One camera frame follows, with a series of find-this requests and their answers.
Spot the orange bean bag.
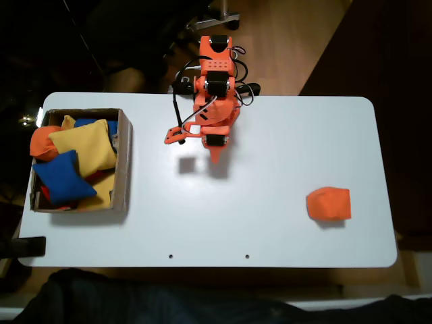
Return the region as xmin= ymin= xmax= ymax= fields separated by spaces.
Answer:
xmin=306 ymin=186 xmax=352 ymax=222
xmin=29 ymin=125 xmax=63 ymax=160

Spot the cardboard box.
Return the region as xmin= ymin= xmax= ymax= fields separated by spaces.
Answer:
xmin=29 ymin=107 xmax=133 ymax=213

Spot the large yellow bean bag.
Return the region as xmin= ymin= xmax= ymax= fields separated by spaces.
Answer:
xmin=49 ymin=118 xmax=117 ymax=179

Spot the large blue bean bag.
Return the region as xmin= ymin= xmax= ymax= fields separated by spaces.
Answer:
xmin=32 ymin=150 xmax=98 ymax=206

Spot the red bean bag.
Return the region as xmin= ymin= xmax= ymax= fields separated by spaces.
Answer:
xmin=39 ymin=184 xmax=77 ymax=211

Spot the black table clamp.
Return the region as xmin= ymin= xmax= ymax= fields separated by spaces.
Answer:
xmin=172 ymin=77 xmax=196 ymax=96
xmin=0 ymin=236 xmax=47 ymax=259
xmin=236 ymin=82 xmax=261 ymax=98

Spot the brown round object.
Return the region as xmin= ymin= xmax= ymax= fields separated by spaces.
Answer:
xmin=108 ymin=66 xmax=146 ymax=92

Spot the metal rolling stand base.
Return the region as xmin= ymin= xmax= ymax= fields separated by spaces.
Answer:
xmin=187 ymin=0 xmax=241 ymax=31

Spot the person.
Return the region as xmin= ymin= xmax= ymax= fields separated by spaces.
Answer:
xmin=13 ymin=268 xmax=432 ymax=324

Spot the orange camera mount plate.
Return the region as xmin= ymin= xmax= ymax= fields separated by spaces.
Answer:
xmin=164 ymin=121 xmax=203 ymax=146

